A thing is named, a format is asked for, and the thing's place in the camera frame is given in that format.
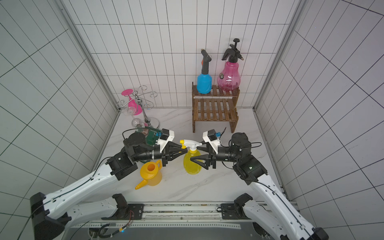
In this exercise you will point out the green snack bag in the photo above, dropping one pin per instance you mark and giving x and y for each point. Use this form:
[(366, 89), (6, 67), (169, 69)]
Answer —
[(152, 135)]

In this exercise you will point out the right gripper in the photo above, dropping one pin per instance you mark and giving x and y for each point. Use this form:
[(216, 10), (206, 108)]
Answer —
[(212, 154)]

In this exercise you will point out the pink pressure sprayer bottle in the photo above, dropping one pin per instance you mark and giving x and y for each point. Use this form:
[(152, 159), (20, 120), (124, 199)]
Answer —
[(229, 79)]

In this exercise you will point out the chrome wine glass rack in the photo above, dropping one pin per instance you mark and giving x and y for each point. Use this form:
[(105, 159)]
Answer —
[(146, 104)]

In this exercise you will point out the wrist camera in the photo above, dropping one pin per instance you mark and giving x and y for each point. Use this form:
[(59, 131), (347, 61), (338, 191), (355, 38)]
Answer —
[(210, 137), (165, 137)]

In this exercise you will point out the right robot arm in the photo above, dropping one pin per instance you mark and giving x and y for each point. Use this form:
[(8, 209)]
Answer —
[(255, 175)]

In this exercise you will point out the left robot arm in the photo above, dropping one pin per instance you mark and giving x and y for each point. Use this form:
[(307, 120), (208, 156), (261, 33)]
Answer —
[(53, 213)]

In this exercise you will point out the blue spray bottle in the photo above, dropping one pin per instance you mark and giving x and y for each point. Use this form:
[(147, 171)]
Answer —
[(204, 80)]

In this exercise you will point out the wooden two-tier shelf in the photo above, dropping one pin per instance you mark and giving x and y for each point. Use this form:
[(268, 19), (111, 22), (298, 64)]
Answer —
[(215, 106)]

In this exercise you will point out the clear wine glass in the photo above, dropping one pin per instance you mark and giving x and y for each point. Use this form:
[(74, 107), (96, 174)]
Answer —
[(136, 122)]

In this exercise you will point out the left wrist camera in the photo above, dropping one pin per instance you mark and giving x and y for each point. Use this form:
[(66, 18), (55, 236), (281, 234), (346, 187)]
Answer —
[(165, 137)]

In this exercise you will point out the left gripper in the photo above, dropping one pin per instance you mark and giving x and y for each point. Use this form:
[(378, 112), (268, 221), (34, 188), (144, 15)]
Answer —
[(166, 153)]

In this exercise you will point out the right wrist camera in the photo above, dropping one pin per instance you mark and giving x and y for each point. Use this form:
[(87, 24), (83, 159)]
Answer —
[(210, 137)]

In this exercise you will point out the yellow watering can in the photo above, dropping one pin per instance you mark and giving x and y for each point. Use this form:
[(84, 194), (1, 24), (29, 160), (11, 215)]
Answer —
[(151, 174)]

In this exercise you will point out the pink wine glass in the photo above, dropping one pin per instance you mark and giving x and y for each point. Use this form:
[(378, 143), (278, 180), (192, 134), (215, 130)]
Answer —
[(131, 106)]

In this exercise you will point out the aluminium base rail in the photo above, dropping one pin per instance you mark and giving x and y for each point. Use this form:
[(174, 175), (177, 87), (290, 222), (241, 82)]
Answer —
[(180, 214)]

